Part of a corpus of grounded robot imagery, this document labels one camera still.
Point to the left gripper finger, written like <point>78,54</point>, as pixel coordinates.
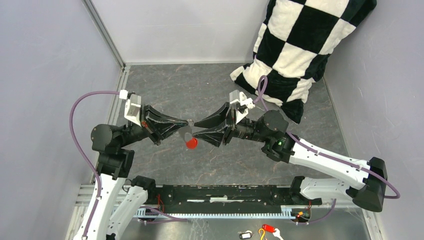
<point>157,117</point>
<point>163,131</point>

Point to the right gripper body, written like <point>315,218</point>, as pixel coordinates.
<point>232,127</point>

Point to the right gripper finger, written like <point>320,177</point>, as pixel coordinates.
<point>213,136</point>
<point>215,118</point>

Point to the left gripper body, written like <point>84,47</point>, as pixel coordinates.
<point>145,126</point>

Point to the red key tag with keyring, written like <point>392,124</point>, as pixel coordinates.
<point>186,133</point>

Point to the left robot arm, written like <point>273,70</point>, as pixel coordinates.
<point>102,221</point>

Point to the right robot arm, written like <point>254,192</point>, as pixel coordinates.
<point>363,182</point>

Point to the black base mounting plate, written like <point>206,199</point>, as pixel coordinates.
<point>221,208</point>

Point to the black white checkered blanket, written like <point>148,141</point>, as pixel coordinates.
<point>293,46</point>

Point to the red key tag bottom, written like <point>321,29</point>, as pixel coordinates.
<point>268,228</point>

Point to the yellow carabiner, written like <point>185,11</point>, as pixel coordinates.
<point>262,234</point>

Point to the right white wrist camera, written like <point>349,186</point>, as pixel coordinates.
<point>241,103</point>

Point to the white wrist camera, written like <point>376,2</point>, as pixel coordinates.
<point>241,103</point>
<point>133,106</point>

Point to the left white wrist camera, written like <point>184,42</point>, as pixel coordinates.
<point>133,106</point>

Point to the white slotted cable duct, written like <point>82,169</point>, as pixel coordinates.
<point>285,213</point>

